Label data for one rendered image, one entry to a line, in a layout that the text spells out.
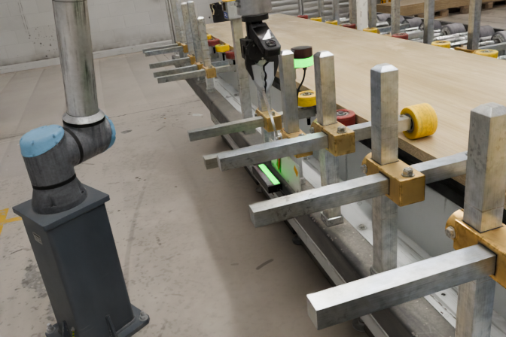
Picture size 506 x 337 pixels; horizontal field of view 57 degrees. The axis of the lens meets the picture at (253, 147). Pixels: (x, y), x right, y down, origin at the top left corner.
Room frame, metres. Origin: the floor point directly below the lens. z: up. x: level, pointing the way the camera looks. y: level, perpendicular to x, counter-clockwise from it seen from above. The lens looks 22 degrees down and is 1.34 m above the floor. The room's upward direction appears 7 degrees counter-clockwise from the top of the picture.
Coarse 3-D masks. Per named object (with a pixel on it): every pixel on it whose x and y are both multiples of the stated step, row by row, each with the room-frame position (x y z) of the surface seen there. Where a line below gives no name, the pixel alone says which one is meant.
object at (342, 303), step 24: (432, 264) 0.49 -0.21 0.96; (456, 264) 0.48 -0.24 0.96; (480, 264) 0.48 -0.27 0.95; (336, 288) 0.46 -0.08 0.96; (360, 288) 0.46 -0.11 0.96; (384, 288) 0.45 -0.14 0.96; (408, 288) 0.46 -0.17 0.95; (432, 288) 0.47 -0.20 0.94; (312, 312) 0.44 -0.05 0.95; (336, 312) 0.43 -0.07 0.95; (360, 312) 0.44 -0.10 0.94
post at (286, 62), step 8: (280, 56) 1.26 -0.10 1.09; (288, 56) 1.26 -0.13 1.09; (280, 64) 1.27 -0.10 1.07; (288, 64) 1.26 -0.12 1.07; (280, 72) 1.28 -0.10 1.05; (288, 72) 1.26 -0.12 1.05; (280, 80) 1.28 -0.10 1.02; (288, 80) 1.26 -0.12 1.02; (288, 88) 1.26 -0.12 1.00; (288, 96) 1.26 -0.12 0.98; (296, 96) 1.26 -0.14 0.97; (288, 104) 1.26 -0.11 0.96; (296, 104) 1.26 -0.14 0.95; (288, 112) 1.26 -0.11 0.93; (296, 112) 1.26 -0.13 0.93; (288, 120) 1.26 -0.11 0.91; (296, 120) 1.26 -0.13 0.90; (288, 128) 1.25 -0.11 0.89; (296, 128) 1.26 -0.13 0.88; (296, 160) 1.26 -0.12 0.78
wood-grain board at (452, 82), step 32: (224, 32) 3.26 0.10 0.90; (288, 32) 2.93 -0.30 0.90; (320, 32) 2.78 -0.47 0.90; (352, 32) 2.65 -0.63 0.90; (352, 64) 1.89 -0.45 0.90; (416, 64) 1.76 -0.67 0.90; (448, 64) 1.71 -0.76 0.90; (480, 64) 1.65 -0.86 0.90; (352, 96) 1.44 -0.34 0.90; (416, 96) 1.36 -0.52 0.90; (448, 96) 1.33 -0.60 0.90; (480, 96) 1.29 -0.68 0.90; (448, 128) 1.08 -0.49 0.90
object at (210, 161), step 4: (280, 140) 1.23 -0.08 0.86; (256, 144) 1.22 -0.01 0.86; (260, 144) 1.22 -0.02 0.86; (240, 148) 1.21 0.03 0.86; (224, 152) 1.19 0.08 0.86; (204, 156) 1.18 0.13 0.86; (208, 156) 1.17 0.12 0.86; (212, 156) 1.17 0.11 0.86; (216, 156) 1.17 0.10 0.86; (204, 160) 1.17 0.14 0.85; (208, 160) 1.16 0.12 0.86; (212, 160) 1.16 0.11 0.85; (216, 160) 1.16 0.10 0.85; (204, 164) 1.18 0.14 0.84; (208, 164) 1.16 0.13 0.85; (212, 164) 1.16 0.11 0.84; (216, 164) 1.16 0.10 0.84; (208, 168) 1.16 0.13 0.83
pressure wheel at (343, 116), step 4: (340, 112) 1.27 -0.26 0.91; (344, 112) 1.28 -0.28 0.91; (348, 112) 1.28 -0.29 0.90; (352, 112) 1.27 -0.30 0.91; (340, 116) 1.25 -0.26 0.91; (344, 116) 1.24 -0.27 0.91; (348, 116) 1.24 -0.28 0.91; (352, 116) 1.24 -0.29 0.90; (340, 120) 1.23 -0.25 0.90; (344, 120) 1.23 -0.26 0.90; (348, 120) 1.23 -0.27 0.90; (352, 120) 1.24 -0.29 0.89; (344, 124) 1.23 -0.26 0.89; (348, 124) 1.23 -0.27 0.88; (352, 124) 1.24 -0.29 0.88
